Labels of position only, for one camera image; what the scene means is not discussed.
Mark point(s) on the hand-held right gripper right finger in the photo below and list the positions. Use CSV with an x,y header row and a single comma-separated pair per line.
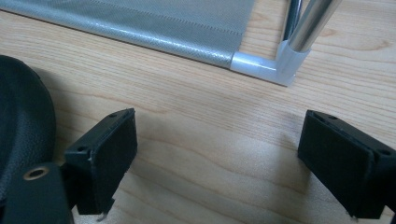
x,y
342,168

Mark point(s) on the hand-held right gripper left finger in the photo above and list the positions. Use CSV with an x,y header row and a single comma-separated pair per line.
x,y
102,161

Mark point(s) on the grey fabric metal rack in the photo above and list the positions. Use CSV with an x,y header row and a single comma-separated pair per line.
x,y
174,25

